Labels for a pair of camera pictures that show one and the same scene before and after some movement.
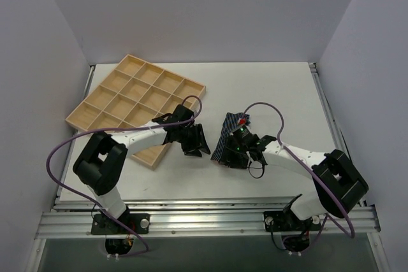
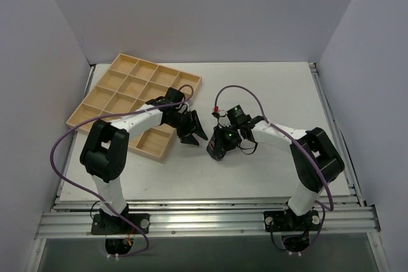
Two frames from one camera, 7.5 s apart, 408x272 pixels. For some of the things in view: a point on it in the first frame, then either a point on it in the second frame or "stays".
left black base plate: x=138 y=223 stays
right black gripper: x=234 y=154 -> x=223 y=141
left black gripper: x=194 y=138 -> x=186 y=123
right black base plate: x=280 y=221 stays
